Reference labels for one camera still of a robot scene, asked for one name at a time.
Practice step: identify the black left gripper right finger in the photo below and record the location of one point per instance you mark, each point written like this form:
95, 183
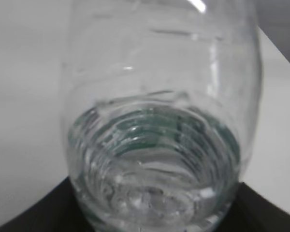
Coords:
250, 212

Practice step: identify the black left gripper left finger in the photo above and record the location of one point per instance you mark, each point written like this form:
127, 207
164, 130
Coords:
58, 211

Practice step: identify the clear green-label water bottle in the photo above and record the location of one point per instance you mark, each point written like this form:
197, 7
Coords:
160, 102

